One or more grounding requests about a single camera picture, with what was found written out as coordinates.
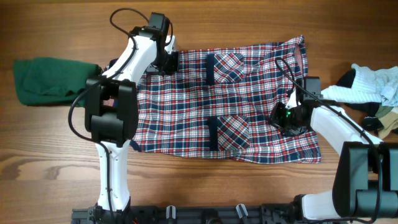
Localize plaid shorts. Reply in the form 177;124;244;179
131;35;322;164

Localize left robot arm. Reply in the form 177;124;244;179
85;12;178;218

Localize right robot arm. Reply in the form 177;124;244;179
269;77;397;223

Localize light blue striped garment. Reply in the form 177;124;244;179
321;63;397;107

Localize olive tan garment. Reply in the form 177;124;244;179
376;106;397;139

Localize green folded cloth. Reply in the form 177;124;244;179
13;57;102;106

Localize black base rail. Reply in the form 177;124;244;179
71;203;301;224

